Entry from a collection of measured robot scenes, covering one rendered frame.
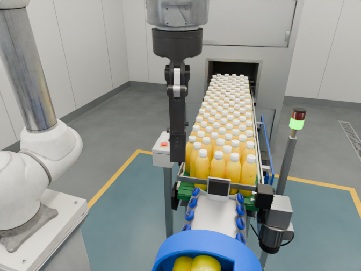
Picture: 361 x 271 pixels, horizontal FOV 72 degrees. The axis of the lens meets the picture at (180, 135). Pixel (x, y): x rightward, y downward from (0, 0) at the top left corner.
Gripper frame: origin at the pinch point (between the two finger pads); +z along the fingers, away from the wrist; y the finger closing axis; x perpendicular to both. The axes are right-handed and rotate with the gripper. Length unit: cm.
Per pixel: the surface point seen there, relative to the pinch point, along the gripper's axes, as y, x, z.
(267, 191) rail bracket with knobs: -43, 39, 51
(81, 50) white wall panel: -383, -167, 56
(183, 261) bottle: 0.5, 1.4, 34.9
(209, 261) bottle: 3.7, 7.5, 29.7
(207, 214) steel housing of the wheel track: -36, 12, 58
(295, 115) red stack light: -74, 57, 28
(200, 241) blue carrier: 1.0, 5.3, 26.3
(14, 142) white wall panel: -229, -215, 141
